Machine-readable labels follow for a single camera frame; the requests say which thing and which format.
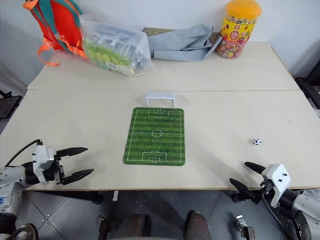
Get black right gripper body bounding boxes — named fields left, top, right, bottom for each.
left=256, top=180, right=274, bottom=201

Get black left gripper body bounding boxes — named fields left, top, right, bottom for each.
left=42, top=151, right=66, bottom=185

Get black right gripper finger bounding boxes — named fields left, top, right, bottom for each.
left=229, top=177, right=260, bottom=204
left=244, top=161, right=265, bottom=176

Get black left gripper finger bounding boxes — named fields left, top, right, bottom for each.
left=56, top=147, right=89, bottom=159
left=60, top=168, right=95, bottom=186

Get green soccer field mat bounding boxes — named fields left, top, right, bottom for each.
left=122, top=107, right=187, bottom=167

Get black table foot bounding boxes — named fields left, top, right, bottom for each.
left=231, top=191, right=251, bottom=204
left=86, top=191, right=104, bottom=205

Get dark rounded shape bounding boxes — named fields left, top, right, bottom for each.
left=184, top=210, right=210, bottom=240

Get black chair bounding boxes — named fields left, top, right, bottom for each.
left=294, top=63, right=320, bottom=111

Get small white goal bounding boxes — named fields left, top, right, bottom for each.
left=145, top=92, right=176, bottom=109

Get clear plastic bag with packets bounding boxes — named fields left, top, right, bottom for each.
left=80, top=13, right=156, bottom=78

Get orange teal backpack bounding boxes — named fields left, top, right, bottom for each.
left=22, top=0, right=89, bottom=67

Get candy jar with orange lid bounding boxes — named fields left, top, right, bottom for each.
left=214, top=0, right=263, bottom=60

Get grey folded cloth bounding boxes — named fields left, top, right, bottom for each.
left=146, top=24, right=216, bottom=62

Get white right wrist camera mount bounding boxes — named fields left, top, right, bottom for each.
left=260, top=163, right=292, bottom=209

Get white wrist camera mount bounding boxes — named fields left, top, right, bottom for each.
left=31, top=144, right=55, bottom=185
left=260, top=163, right=292, bottom=209

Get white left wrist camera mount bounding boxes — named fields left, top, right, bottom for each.
left=31, top=144, right=55, bottom=185

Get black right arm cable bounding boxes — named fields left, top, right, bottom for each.
left=260, top=191, right=285, bottom=227

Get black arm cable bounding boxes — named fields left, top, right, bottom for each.
left=260, top=191, right=285, bottom=227
left=4, top=139, right=43, bottom=168

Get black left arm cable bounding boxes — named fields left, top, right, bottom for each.
left=4, top=139, right=43, bottom=168

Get black frame object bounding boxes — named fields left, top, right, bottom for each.
left=0, top=88, right=23, bottom=121

